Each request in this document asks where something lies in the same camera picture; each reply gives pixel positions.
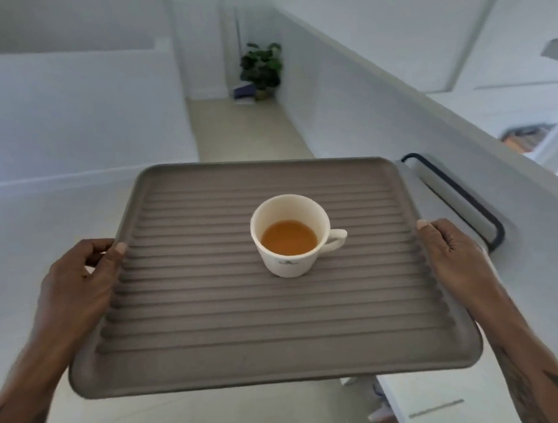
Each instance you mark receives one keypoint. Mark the person's left hand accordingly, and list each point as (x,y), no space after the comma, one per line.
(72,299)

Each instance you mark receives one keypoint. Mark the person's right hand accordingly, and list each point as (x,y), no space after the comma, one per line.
(455,257)

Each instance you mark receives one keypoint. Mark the person's left thumb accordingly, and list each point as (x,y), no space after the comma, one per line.
(114,266)

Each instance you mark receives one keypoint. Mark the person's right thumb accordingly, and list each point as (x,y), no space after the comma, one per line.
(428,240)

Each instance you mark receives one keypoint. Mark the grey ribbed tray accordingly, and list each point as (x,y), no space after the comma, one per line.
(268,299)

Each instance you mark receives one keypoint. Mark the person's left forearm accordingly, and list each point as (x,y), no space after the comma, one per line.
(16,410)

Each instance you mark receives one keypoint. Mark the person's right forearm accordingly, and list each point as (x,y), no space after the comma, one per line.
(527,352)

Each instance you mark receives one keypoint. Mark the white cup of tea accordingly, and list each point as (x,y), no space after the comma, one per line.
(289,235)

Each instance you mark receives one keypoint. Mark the person's white shoe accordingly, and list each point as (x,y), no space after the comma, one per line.
(379,409)

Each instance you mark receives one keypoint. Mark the blue book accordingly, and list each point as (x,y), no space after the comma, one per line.
(244,92)

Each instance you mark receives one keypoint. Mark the green potted plant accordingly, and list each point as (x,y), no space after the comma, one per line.
(261,69)

